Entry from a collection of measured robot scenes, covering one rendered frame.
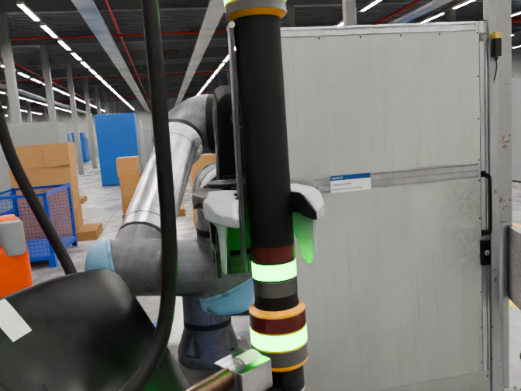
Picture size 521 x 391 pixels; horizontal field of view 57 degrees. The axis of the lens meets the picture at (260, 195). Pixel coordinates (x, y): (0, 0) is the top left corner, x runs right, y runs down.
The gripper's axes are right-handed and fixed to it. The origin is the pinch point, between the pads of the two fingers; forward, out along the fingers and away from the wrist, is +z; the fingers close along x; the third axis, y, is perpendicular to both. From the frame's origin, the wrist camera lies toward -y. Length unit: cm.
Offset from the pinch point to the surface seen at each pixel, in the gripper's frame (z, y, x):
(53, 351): -3.5, 9.5, 16.2
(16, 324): -4.1, 7.3, 18.5
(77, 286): -9.4, 6.6, 15.2
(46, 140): -1037, -23, 249
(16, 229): -366, 55, 127
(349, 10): -1036, -264, -427
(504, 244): -195, 65, -168
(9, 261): -365, 80, 135
